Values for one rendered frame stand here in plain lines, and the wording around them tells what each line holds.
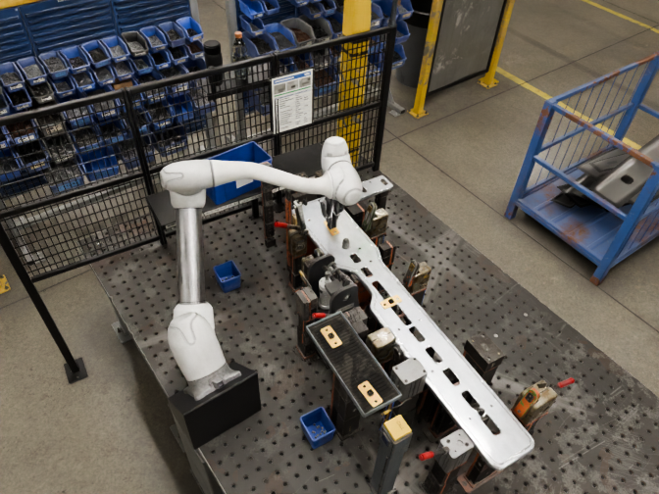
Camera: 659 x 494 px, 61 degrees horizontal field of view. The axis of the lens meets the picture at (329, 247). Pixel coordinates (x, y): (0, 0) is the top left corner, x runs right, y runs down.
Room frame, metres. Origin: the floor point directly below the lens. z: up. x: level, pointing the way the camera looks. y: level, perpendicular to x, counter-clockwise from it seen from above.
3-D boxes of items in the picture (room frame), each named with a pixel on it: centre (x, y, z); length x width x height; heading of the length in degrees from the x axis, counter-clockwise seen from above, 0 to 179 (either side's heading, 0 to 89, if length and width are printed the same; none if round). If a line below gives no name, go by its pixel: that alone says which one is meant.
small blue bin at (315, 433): (0.95, 0.01, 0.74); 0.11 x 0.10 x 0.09; 32
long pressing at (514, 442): (1.35, -0.27, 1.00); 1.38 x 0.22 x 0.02; 32
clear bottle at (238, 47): (2.24, 0.43, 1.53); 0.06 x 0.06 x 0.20
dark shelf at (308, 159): (2.01, 0.40, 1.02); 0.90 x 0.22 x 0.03; 122
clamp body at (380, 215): (1.81, -0.21, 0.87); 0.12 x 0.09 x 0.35; 122
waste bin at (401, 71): (4.89, -0.75, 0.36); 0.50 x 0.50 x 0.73
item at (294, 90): (2.27, 0.21, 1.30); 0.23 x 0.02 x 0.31; 122
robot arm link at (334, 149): (1.73, -0.01, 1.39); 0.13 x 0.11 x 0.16; 18
